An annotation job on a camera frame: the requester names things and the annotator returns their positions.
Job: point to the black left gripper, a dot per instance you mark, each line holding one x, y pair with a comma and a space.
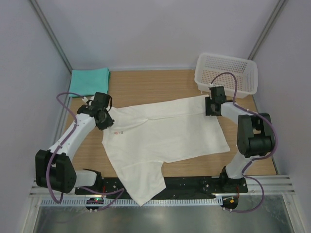
109, 123

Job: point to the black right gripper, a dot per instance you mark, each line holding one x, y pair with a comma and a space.
208, 110

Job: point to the white printed t-shirt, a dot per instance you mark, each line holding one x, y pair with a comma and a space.
144, 137

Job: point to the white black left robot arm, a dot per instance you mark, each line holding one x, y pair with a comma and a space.
53, 167

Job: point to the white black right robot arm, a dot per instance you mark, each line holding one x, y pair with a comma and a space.
255, 137

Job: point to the folded teal t-shirt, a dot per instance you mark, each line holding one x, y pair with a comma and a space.
88, 82

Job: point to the white perforated plastic basket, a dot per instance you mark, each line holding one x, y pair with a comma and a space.
230, 72

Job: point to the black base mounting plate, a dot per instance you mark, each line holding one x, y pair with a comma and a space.
181, 185

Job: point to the left base electronics board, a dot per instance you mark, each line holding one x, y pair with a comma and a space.
93, 204

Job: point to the base electronics board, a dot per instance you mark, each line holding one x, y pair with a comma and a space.
230, 203
93, 204

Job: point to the right base electronics board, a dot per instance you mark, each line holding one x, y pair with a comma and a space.
230, 203

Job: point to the aluminium frame rail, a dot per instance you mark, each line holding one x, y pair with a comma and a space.
271, 184

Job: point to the white slotted cable duct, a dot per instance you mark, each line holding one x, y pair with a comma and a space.
81, 202

